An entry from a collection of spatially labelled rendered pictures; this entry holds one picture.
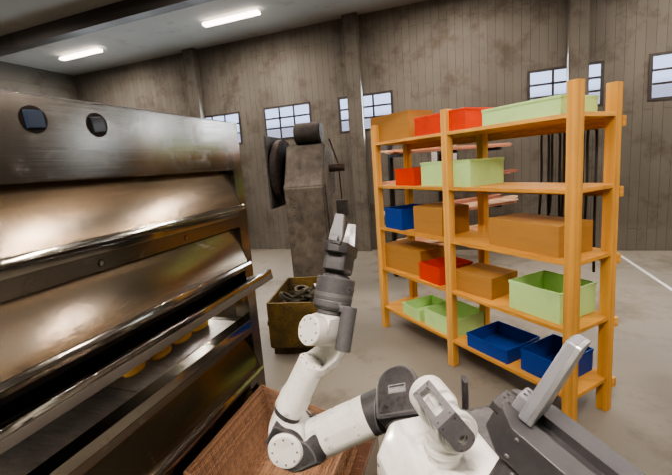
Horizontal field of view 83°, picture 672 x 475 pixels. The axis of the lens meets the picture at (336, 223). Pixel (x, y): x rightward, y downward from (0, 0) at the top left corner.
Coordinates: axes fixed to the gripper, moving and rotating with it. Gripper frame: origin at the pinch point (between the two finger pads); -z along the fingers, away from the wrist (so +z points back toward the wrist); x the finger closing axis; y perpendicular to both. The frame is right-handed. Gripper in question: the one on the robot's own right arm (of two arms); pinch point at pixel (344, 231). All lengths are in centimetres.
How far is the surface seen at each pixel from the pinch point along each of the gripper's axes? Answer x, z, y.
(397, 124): -261, -158, 48
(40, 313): 14, 32, 69
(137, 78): -573, -423, 794
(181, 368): -40, 51, 66
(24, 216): 23, 9, 72
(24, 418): 24, 49, 51
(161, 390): -29, 57, 64
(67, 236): 14, 12, 69
